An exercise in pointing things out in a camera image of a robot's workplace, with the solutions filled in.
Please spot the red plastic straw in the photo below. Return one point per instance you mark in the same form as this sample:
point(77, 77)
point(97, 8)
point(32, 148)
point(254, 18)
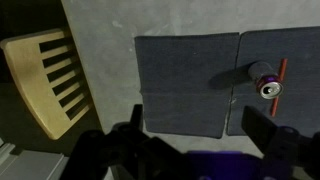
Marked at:
point(282, 68)

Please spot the red and white soda can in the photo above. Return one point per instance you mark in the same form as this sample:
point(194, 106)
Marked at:
point(263, 71)

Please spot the light wooden slat-back chair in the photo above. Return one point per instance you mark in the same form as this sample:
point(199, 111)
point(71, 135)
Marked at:
point(23, 66)

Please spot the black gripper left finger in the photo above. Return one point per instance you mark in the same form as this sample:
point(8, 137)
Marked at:
point(150, 156)

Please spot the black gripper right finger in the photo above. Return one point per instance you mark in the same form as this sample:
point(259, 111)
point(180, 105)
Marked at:
point(283, 150)

